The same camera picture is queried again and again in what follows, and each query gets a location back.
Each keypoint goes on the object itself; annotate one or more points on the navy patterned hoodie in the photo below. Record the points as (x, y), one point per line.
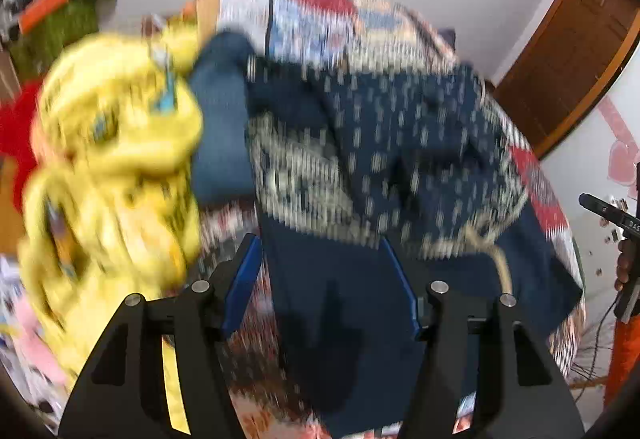
(400, 159)

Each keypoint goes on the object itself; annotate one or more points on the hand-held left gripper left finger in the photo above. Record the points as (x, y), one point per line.
(245, 279)

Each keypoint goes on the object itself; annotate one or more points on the patchwork printed bed sheet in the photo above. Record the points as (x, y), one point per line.
(310, 19)

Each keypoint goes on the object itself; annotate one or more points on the red cloth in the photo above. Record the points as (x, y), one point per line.
(17, 134)

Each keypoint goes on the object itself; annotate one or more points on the yellow printed blanket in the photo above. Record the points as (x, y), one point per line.
(125, 144)

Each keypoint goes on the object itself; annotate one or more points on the orange box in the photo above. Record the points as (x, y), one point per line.
(45, 9)

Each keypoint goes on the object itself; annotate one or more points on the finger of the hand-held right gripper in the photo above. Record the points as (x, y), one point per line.
(612, 215)

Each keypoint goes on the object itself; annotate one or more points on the pink plush toy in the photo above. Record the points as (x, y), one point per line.
(35, 344)

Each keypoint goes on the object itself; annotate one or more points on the blue denim garment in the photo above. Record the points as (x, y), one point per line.
(220, 119)

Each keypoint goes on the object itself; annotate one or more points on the green patterned bag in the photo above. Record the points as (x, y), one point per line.
(55, 36)

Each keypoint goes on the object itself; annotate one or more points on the brown wooden door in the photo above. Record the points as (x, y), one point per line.
(575, 59)

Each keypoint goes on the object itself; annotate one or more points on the orange post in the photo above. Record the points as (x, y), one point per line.
(622, 364)

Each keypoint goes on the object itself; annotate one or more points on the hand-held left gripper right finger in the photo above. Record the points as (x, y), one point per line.
(402, 279)

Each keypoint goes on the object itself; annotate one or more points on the person's right hand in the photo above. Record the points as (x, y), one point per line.
(623, 264)

